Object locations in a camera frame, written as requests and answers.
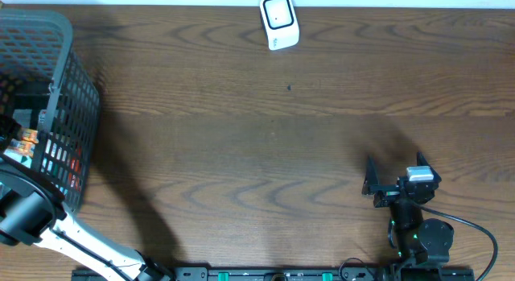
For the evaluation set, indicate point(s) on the grey plastic mesh basket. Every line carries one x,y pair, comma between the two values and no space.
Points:
41,71

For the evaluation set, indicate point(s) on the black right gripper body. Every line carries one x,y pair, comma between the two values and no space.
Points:
387,197

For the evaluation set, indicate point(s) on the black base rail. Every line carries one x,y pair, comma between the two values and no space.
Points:
351,273

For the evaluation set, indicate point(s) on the orange tissue pack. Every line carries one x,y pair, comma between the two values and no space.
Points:
22,147
29,135

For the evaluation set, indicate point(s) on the white green packet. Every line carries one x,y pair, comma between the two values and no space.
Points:
32,119

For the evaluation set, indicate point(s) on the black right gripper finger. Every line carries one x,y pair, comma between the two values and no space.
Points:
371,181
421,160

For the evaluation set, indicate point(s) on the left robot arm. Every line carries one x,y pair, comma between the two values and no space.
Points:
33,212

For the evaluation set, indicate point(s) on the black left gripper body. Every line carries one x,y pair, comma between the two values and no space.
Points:
4,129

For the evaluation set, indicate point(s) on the white barcode scanner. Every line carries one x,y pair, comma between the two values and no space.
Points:
280,23

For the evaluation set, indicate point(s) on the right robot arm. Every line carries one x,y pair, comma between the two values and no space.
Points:
423,244

